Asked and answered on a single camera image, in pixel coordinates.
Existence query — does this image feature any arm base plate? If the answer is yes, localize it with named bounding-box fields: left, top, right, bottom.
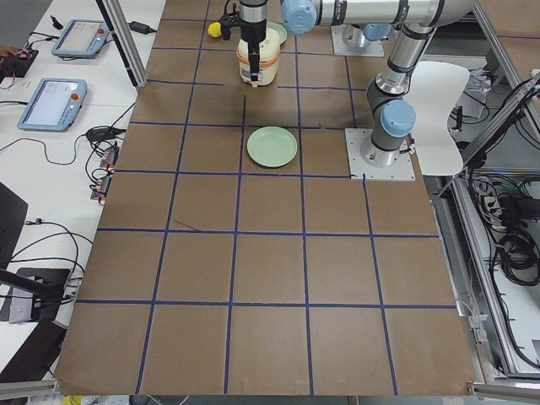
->
left=345, top=128, right=415, bottom=181
left=331, top=25, right=387, bottom=57

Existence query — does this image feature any white chair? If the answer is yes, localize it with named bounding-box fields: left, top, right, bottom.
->
left=403, top=62, right=469, bottom=176

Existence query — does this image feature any green plate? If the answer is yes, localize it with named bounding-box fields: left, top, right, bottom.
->
left=247, top=127, right=298, bottom=168
left=267, top=21, right=288, bottom=46

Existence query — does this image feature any power strip with cables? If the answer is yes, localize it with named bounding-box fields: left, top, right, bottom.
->
left=467, top=175, right=539, bottom=287

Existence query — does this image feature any upper teach pendant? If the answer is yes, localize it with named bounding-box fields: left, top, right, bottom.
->
left=51, top=19, right=110, bottom=58

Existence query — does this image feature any left green plate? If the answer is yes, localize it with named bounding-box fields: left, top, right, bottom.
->
left=247, top=127, right=298, bottom=168

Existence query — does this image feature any black power adapter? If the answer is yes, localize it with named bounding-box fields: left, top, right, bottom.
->
left=128, top=21, right=157, bottom=35

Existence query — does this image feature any usb hub with cables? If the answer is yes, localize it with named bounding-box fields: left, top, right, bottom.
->
left=84, top=126, right=126, bottom=205

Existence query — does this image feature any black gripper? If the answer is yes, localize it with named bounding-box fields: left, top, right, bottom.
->
left=240, top=19, right=267, bottom=83

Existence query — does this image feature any aluminium frame post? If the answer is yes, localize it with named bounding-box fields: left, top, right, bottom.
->
left=95, top=0, right=148, bottom=89

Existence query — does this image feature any black monitor stand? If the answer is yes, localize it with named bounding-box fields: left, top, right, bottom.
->
left=1, top=185, right=71, bottom=324

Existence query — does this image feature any lower teach pendant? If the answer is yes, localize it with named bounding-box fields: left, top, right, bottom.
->
left=17, top=78, right=88, bottom=132

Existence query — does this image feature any white rice cooker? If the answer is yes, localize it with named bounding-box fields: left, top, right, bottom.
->
left=236, top=28, right=281, bottom=87

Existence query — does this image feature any teach pendant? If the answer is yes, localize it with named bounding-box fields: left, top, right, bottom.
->
left=17, top=78, right=88, bottom=132
left=51, top=19, right=110, bottom=58

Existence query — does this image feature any right green plate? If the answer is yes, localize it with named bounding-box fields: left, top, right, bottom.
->
left=267, top=21, right=288, bottom=46

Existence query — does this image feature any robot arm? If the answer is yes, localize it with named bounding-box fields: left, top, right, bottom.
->
left=239, top=0, right=267, bottom=83
left=281, top=0, right=474, bottom=168

